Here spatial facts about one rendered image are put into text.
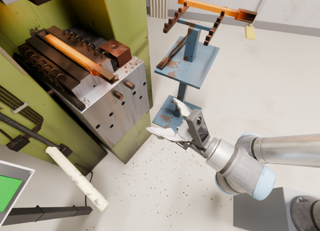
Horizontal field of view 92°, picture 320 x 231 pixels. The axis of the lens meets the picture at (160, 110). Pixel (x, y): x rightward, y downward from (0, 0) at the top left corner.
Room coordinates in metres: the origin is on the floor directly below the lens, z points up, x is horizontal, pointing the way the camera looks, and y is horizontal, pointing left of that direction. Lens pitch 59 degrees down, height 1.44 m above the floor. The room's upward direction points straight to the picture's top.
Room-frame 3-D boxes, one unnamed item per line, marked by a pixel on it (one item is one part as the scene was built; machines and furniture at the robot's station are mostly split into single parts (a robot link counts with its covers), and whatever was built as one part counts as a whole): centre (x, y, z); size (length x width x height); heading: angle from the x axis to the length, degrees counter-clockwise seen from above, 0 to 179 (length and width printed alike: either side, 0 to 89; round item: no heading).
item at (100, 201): (0.12, 0.42, 0.62); 0.44 x 0.05 x 0.05; 52
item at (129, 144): (0.63, 0.41, 0.23); 0.56 x 0.38 x 0.47; 52
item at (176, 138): (0.18, -0.05, 1.00); 0.09 x 0.05 x 0.02; 88
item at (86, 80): (0.58, 0.44, 0.96); 0.42 x 0.20 x 0.09; 52
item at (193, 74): (0.82, -0.19, 0.75); 0.40 x 0.30 x 0.02; 152
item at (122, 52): (0.63, 0.21, 0.95); 0.12 x 0.09 x 0.07; 52
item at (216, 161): (0.13, -0.18, 0.98); 0.10 x 0.05 x 0.09; 142
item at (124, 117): (0.63, 0.41, 0.69); 0.56 x 0.38 x 0.45; 52
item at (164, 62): (0.97, -0.16, 0.76); 0.60 x 0.04 x 0.01; 147
